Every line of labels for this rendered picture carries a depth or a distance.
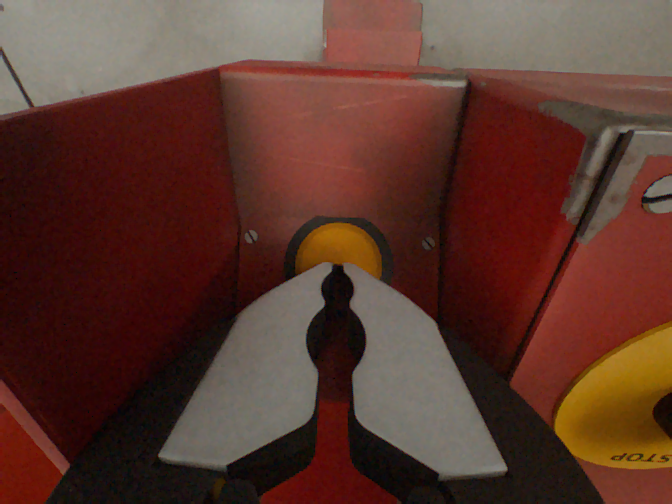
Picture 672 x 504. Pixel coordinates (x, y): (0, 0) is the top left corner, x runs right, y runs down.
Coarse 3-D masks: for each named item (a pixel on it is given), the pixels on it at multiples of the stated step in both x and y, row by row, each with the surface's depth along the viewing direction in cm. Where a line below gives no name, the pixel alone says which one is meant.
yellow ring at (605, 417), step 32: (608, 352) 8; (640, 352) 8; (576, 384) 9; (608, 384) 9; (640, 384) 9; (576, 416) 9; (608, 416) 9; (640, 416) 9; (576, 448) 10; (608, 448) 10; (640, 448) 10
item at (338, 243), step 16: (336, 224) 15; (304, 240) 15; (320, 240) 14; (336, 240) 14; (352, 240) 14; (368, 240) 15; (304, 256) 14; (320, 256) 14; (336, 256) 14; (352, 256) 14; (368, 256) 14; (368, 272) 14; (336, 288) 14; (336, 304) 14
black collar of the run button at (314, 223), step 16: (304, 224) 15; (320, 224) 15; (352, 224) 15; (368, 224) 15; (384, 240) 15; (288, 256) 15; (384, 256) 15; (288, 272) 15; (384, 272) 15; (336, 320) 15
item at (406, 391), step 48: (384, 288) 11; (384, 336) 9; (432, 336) 9; (384, 384) 7; (432, 384) 8; (384, 432) 6; (432, 432) 6; (480, 432) 7; (384, 480) 7; (432, 480) 6
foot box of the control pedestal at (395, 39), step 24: (336, 0) 66; (360, 0) 66; (384, 0) 66; (336, 24) 68; (360, 24) 68; (384, 24) 68; (408, 24) 68; (336, 48) 61; (360, 48) 61; (384, 48) 61; (408, 48) 61
